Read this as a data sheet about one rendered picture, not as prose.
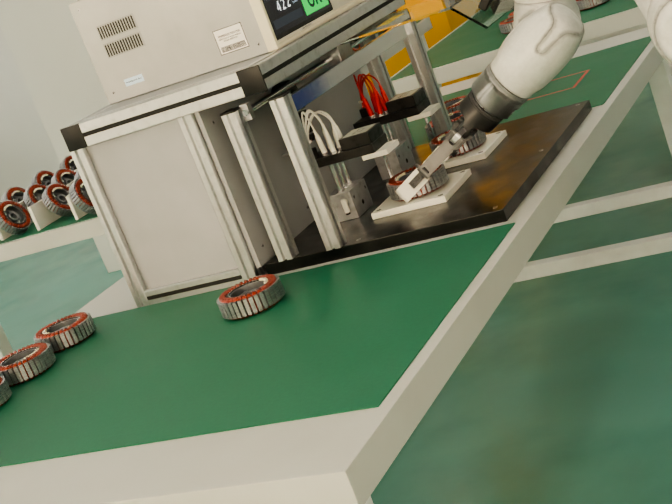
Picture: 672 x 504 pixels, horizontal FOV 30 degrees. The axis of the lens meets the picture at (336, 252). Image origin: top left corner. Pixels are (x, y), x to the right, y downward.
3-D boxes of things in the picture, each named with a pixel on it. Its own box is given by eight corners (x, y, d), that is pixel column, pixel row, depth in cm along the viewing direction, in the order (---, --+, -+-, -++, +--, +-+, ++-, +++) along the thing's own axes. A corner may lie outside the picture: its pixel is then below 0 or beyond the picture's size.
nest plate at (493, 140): (507, 135, 253) (505, 129, 253) (486, 158, 241) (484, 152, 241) (441, 152, 261) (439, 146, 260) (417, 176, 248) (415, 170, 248)
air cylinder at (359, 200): (374, 203, 239) (364, 177, 238) (359, 217, 233) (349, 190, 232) (351, 209, 242) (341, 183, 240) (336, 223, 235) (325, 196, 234)
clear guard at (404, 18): (522, 1, 253) (512, -28, 251) (488, 28, 232) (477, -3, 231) (381, 45, 268) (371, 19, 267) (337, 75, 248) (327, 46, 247)
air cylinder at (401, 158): (416, 163, 260) (407, 138, 258) (404, 175, 253) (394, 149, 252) (394, 168, 262) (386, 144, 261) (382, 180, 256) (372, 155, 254)
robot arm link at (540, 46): (528, 110, 212) (541, 85, 223) (590, 45, 203) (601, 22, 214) (480, 68, 211) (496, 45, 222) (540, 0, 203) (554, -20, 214)
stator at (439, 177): (457, 173, 232) (450, 155, 231) (438, 194, 223) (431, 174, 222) (403, 187, 238) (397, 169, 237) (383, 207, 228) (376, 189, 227)
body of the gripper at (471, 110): (498, 124, 215) (464, 160, 220) (510, 110, 222) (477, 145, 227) (466, 94, 215) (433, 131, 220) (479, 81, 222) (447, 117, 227)
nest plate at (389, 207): (472, 174, 233) (469, 168, 233) (446, 202, 221) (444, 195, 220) (401, 191, 240) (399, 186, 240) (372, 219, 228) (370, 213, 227)
